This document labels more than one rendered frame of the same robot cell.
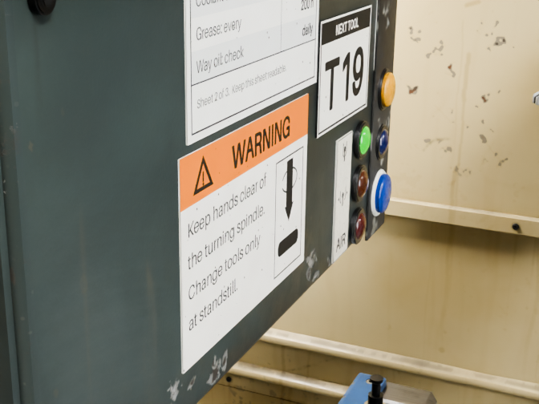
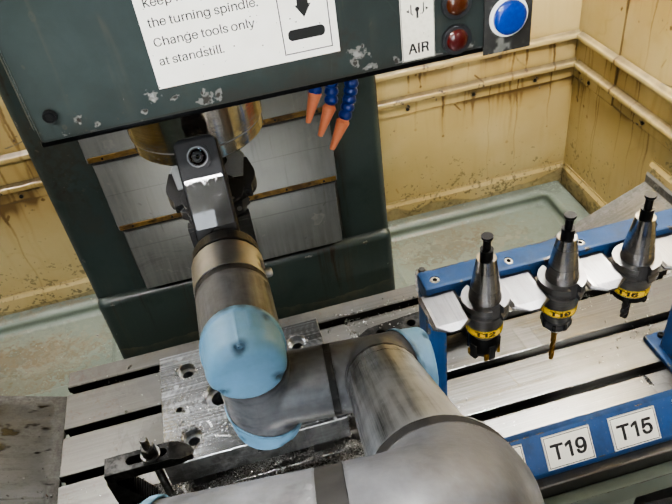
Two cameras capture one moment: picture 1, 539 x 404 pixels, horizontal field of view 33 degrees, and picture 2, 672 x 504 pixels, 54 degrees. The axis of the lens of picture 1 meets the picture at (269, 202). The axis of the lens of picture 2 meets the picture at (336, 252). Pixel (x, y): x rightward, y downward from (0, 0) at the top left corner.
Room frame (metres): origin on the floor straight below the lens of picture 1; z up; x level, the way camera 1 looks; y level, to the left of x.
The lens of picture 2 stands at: (0.22, -0.47, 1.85)
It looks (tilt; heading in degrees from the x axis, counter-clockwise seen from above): 39 degrees down; 59
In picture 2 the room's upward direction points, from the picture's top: 9 degrees counter-clockwise
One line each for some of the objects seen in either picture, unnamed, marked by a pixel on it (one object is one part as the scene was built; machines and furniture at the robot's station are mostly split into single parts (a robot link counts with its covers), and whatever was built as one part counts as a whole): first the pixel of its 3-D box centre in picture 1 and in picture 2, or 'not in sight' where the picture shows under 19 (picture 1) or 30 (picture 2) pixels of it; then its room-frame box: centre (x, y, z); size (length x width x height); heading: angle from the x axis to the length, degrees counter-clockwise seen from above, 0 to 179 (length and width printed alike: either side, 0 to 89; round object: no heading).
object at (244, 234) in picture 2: not in sight; (222, 234); (0.42, 0.11, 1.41); 0.12 x 0.08 x 0.09; 67
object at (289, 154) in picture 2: not in sight; (220, 166); (0.65, 0.63, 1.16); 0.48 x 0.05 x 0.51; 157
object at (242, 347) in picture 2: not in sight; (240, 332); (0.36, -0.04, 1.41); 0.11 x 0.08 x 0.09; 67
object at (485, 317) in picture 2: not in sight; (484, 302); (0.70, -0.04, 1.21); 0.06 x 0.06 x 0.03
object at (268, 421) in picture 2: not in sight; (276, 390); (0.38, -0.04, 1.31); 0.11 x 0.08 x 0.11; 152
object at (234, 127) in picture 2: not in sight; (187, 87); (0.47, 0.22, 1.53); 0.16 x 0.16 x 0.12
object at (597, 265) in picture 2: not in sight; (598, 272); (0.85, -0.10, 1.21); 0.07 x 0.05 x 0.01; 67
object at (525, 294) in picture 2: not in sight; (523, 292); (0.75, -0.06, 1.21); 0.07 x 0.05 x 0.01; 67
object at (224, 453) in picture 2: not in sight; (250, 395); (0.44, 0.25, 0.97); 0.29 x 0.23 x 0.05; 157
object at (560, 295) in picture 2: not in sight; (561, 282); (0.80, -0.08, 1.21); 0.06 x 0.06 x 0.03
